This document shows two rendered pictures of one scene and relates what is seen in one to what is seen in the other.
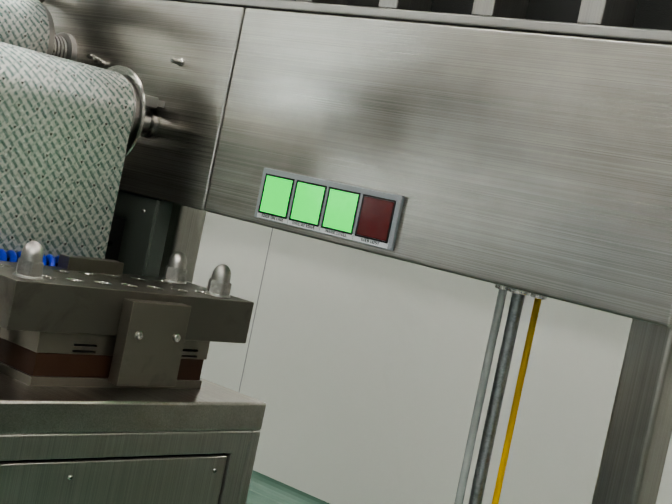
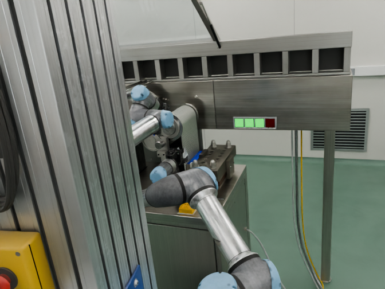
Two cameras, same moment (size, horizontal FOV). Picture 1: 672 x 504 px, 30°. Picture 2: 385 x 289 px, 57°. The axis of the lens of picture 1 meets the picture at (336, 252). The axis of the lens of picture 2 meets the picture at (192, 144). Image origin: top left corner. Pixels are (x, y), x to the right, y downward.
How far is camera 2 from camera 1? 1.15 m
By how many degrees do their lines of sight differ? 24
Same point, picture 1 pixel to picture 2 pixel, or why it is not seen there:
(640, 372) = (329, 134)
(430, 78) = (275, 90)
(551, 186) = (314, 108)
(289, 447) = not seen: hidden behind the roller
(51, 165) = (189, 136)
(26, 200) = (189, 147)
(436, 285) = not seen: hidden behind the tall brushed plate
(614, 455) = (327, 151)
